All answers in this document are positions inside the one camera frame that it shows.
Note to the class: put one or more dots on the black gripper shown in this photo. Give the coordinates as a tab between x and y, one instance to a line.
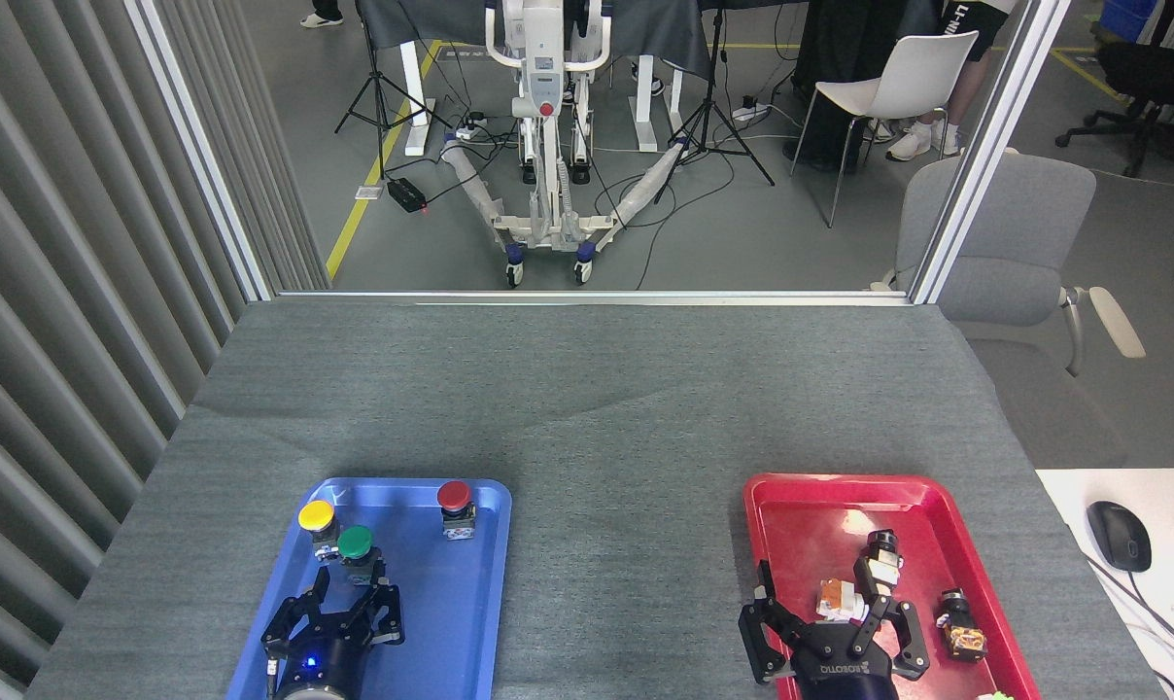
320	656
845	666

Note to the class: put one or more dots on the green push button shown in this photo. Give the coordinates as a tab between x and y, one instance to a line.
356	542

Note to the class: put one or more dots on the yellow push button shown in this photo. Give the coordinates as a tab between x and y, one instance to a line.
316	516

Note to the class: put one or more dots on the red push button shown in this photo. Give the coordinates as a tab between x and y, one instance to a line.
454	496

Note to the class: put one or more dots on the blue plastic tray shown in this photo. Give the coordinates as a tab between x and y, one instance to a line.
441	622

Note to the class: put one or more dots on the red plastic tray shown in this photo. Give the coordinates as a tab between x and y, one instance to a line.
811	530

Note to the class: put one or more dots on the small green and white part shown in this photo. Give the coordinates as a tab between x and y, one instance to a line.
997	696

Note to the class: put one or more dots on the black computer mouse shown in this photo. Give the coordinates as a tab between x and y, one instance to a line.
1119	535

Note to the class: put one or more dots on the grey felt table cover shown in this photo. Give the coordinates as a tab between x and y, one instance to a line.
587	408

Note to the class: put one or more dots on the white desk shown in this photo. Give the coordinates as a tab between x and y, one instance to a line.
1160	491

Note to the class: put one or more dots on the black box on floor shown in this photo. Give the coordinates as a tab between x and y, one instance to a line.
405	194

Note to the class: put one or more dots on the grey office chair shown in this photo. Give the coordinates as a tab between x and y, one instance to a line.
1015	224

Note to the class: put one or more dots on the white power strip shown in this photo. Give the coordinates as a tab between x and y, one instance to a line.
470	124
750	110

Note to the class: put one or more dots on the black tripod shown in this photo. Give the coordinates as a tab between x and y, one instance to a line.
711	117
381	87

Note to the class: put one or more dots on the person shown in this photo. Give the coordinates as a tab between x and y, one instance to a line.
961	87
323	17
650	86

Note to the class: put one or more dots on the white stand on wheels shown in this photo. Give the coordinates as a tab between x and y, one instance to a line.
538	78

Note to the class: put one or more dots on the white plastic chair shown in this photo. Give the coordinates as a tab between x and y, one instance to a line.
917	73

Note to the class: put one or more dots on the table with dark cloth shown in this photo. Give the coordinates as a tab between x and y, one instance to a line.
645	29

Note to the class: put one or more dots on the black office chair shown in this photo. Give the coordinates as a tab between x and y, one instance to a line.
1146	73

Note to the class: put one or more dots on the blue crate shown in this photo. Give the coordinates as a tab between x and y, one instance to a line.
1126	17

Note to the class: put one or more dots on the orange and white switch block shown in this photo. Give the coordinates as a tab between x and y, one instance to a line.
838	598

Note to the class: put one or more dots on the black and white selector switch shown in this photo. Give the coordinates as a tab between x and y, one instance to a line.
884	549

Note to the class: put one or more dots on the black and orange switch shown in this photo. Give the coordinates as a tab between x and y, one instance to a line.
961	632

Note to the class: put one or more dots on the silver post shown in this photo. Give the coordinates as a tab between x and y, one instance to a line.
203	156
985	146

